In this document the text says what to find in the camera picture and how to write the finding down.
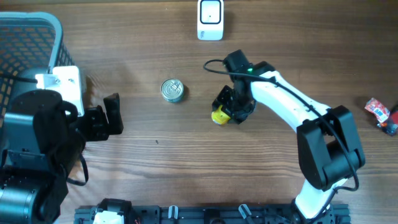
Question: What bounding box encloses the yellow mentos bottle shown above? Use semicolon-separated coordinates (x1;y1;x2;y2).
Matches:
211;105;231;125

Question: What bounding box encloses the silver tin can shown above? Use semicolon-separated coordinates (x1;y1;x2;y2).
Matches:
161;78;185;103

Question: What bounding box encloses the grey plastic basket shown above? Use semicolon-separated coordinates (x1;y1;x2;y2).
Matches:
1;12;75;120

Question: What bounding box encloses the red tissue pack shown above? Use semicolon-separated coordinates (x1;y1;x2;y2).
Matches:
364;98;390;123

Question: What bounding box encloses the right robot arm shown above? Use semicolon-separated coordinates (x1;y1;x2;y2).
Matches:
211;50;366;223

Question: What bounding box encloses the white barcode scanner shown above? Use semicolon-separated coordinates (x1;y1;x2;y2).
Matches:
197;0;224;41

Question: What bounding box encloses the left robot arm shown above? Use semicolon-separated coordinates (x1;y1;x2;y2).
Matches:
1;66;124;223

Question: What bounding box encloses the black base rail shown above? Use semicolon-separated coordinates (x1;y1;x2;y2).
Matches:
74;198;351;224

